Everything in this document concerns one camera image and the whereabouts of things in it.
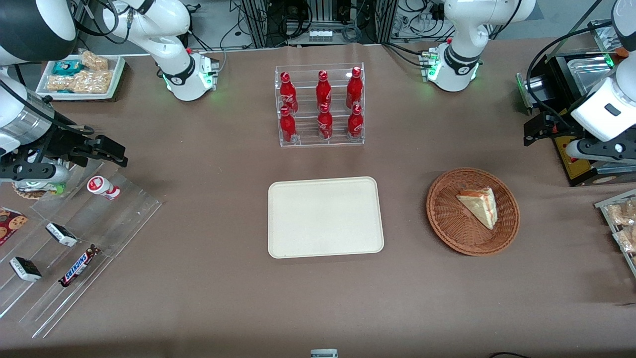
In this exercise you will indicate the triangle sandwich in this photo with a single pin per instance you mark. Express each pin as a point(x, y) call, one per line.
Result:
point(481, 206)

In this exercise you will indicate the steel tray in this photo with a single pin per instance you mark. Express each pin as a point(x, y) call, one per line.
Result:
point(603, 32)

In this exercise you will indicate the aluminium frame rack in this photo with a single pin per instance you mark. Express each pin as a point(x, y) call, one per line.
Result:
point(258, 25)

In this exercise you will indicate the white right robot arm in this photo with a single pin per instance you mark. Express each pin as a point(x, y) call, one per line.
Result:
point(169, 20)

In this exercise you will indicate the white snack tray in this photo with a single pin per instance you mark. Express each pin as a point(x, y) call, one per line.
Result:
point(117, 74)

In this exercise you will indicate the white red yogurt bottle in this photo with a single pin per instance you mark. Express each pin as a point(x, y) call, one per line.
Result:
point(102, 187)

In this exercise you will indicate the large rice cracker packet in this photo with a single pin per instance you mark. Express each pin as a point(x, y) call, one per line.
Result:
point(87, 82)

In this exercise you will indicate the teal snack packet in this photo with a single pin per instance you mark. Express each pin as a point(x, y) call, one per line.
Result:
point(66, 67)

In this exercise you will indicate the cream rectangular tray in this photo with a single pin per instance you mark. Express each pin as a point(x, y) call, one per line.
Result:
point(325, 219)

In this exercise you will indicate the clear snack bag tray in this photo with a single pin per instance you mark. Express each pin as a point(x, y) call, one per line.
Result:
point(608, 206)

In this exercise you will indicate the red cola bottle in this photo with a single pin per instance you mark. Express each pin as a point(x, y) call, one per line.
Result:
point(355, 124)
point(287, 127)
point(354, 87)
point(287, 94)
point(323, 89)
point(325, 124)

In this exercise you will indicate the clear acrylic bottle rack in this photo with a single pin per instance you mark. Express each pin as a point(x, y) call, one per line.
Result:
point(308, 139)

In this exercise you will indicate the snickers chocolate bar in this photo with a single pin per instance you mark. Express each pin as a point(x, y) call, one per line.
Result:
point(79, 266)

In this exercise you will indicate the small wicker coaster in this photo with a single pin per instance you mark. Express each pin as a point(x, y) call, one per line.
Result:
point(25, 193)

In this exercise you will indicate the brown wicker basket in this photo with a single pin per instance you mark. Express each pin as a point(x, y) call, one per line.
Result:
point(452, 223)

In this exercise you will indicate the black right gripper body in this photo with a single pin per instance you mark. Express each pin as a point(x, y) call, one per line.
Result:
point(60, 140)

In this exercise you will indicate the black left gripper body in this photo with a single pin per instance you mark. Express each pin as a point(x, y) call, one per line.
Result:
point(560, 125)

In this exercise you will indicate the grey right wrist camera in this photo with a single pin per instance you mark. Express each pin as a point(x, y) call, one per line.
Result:
point(30, 172)

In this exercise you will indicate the white power strip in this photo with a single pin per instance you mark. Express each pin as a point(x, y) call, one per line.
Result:
point(320, 36)

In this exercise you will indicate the chocolate chip cookie pack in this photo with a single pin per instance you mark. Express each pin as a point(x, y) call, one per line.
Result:
point(12, 223)

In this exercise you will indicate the black white snack bar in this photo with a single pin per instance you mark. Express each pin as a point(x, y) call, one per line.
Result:
point(61, 234)
point(25, 269)

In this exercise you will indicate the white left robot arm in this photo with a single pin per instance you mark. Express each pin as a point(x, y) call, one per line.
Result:
point(462, 49)

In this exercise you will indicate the green white cup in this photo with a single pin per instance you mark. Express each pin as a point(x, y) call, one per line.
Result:
point(47, 188)

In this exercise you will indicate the clear bag of crackers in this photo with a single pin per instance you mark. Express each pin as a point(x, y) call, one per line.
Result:
point(627, 239)
point(622, 214)

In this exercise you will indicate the small rice cracker packet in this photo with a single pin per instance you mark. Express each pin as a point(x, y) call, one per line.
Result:
point(94, 60)

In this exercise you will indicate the white grey device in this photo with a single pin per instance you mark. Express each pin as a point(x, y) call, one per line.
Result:
point(324, 353)

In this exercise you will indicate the clear acrylic stepped display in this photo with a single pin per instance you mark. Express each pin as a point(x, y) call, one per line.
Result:
point(114, 223)

